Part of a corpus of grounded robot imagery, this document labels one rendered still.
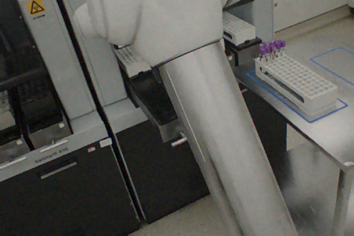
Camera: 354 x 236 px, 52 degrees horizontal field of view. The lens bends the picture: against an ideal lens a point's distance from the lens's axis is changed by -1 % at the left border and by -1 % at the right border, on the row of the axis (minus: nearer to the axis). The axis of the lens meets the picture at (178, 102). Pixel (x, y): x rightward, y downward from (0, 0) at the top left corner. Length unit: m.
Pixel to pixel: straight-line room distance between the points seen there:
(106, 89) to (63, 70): 0.18
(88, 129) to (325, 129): 0.82
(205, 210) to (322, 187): 0.62
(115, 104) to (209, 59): 1.00
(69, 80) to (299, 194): 1.03
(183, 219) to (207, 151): 1.42
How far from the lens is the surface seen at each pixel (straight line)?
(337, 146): 1.05
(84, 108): 1.45
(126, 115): 1.41
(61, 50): 1.34
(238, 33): 1.53
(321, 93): 1.13
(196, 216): 1.92
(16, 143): 1.38
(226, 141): 0.51
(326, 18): 3.63
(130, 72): 1.45
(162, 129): 1.19
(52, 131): 1.37
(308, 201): 1.61
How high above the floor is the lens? 1.53
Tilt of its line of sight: 35 degrees down
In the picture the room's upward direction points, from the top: 12 degrees counter-clockwise
